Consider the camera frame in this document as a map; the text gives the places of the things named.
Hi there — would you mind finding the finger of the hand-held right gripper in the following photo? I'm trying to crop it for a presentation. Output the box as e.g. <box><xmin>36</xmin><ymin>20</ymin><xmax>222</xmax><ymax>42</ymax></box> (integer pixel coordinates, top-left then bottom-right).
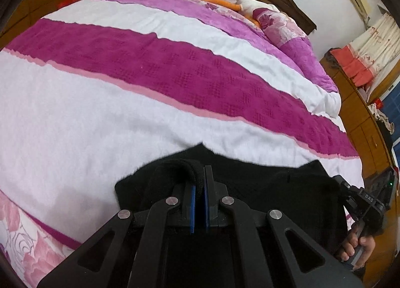
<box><xmin>332</xmin><ymin>175</ymin><xmax>360</xmax><ymax>210</ymax></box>

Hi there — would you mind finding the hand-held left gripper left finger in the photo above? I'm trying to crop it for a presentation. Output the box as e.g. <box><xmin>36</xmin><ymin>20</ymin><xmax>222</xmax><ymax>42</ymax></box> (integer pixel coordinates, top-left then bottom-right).
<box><xmin>37</xmin><ymin>184</ymin><xmax>197</xmax><ymax>288</ymax></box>

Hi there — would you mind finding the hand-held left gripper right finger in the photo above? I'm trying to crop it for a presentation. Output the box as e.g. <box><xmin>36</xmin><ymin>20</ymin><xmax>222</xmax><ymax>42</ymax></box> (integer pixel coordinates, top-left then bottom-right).
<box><xmin>204</xmin><ymin>165</ymin><xmax>365</xmax><ymax>288</ymax></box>

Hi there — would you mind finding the black knit cardigan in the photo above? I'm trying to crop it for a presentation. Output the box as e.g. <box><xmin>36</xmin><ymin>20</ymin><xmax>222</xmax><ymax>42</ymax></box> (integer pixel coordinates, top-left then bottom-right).
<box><xmin>114</xmin><ymin>142</ymin><xmax>349</xmax><ymax>257</ymax></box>

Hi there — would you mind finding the person's right hand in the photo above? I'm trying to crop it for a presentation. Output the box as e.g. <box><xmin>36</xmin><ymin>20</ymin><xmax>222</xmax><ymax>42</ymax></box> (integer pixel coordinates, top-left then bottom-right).
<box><xmin>340</xmin><ymin>231</ymin><xmax>376</xmax><ymax>271</ymax></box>

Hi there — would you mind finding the wooden dresser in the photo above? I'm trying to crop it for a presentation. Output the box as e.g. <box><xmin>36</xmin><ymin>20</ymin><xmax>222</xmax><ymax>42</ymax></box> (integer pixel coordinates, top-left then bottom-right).
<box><xmin>320</xmin><ymin>53</ymin><xmax>394</xmax><ymax>179</ymax></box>

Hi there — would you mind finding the white cloth pile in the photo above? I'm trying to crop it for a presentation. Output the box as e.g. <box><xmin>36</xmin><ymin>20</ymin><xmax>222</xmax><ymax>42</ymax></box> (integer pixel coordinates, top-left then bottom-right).
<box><xmin>369</xmin><ymin>103</ymin><xmax>396</xmax><ymax>134</ymax></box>

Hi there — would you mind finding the blue window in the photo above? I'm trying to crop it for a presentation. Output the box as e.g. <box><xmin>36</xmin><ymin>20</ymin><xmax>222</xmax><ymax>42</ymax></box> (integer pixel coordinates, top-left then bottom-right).
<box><xmin>375</xmin><ymin>72</ymin><xmax>400</xmax><ymax>151</ymax></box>

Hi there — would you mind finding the floral striped bed blanket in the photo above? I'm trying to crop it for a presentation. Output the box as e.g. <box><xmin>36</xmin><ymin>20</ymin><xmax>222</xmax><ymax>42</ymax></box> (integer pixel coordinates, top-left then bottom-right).
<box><xmin>0</xmin><ymin>0</ymin><xmax>365</xmax><ymax>288</ymax></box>

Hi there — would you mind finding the cream and red curtain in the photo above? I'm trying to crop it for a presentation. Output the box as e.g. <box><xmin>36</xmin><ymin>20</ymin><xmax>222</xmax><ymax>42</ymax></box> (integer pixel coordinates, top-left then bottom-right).
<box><xmin>329</xmin><ymin>11</ymin><xmax>400</xmax><ymax>104</ymax></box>

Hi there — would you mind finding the folded floral purple quilt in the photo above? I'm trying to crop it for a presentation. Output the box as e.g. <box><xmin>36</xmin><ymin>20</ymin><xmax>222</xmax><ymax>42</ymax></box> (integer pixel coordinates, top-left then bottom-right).
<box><xmin>251</xmin><ymin>7</ymin><xmax>338</xmax><ymax>93</ymax></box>

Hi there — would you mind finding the orange plush toy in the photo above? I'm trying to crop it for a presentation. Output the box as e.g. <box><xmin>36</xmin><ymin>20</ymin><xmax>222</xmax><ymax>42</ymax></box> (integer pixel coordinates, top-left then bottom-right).
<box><xmin>197</xmin><ymin>0</ymin><xmax>260</xmax><ymax>26</ymax></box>

